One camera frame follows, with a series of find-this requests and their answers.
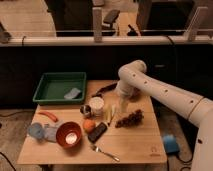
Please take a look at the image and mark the purple grape bunch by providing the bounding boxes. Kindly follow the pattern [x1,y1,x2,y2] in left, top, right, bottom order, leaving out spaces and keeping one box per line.
[115,109,143,128]

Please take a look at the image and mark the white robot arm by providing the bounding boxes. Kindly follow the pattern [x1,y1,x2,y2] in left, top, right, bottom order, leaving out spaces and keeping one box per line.
[116,60,213,171]

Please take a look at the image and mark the purple bowl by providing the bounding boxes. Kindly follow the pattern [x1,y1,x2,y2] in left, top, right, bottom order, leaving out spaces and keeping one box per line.
[130,88,141,102]

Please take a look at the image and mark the red bowl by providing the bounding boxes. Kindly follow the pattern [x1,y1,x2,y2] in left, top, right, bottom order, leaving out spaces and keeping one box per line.
[56,122,82,148]

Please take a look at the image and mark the yellow banana peel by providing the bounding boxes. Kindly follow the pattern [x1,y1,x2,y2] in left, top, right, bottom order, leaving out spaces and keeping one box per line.
[105,105,116,125]

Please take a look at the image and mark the white cup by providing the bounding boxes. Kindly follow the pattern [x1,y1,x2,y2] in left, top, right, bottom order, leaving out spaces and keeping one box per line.
[89,97,104,115]

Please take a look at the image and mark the black rectangular block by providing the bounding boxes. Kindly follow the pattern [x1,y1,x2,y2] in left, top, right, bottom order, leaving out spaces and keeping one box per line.
[88,122,107,143]

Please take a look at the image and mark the small dark jar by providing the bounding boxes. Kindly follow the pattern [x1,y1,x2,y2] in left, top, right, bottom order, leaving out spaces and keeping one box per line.
[80,105,91,118]

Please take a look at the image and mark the orange fruit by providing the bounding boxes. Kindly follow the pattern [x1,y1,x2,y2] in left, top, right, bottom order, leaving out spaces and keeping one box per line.
[83,119,96,133]

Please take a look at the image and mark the wooden table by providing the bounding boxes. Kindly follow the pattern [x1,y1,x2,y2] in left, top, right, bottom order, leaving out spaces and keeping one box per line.
[16,79,168,166]

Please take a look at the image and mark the grey sponge in tray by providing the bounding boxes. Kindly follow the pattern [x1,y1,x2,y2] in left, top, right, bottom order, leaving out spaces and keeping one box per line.
[64,88,81,100]

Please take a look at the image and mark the silver fork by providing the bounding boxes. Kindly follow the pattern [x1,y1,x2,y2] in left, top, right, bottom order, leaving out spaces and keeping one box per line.
[90,144,120,162]

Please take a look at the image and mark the blue floor object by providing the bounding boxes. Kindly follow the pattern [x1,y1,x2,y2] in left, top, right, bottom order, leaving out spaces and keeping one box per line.
[163,135,180,154]

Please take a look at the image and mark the green plastic tray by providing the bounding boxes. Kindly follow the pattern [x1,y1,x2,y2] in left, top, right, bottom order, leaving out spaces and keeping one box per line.
[33,72,87,105]

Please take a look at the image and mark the orange carrot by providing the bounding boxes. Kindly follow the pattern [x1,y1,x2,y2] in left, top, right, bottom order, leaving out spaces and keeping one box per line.
[38,111,58,122]

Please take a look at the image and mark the grey cloth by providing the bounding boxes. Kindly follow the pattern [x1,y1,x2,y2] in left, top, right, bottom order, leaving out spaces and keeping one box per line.
[44,121,63,142]

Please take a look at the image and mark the white railing bar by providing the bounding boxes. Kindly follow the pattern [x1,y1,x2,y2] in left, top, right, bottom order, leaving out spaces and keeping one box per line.
[0,35,213,47]

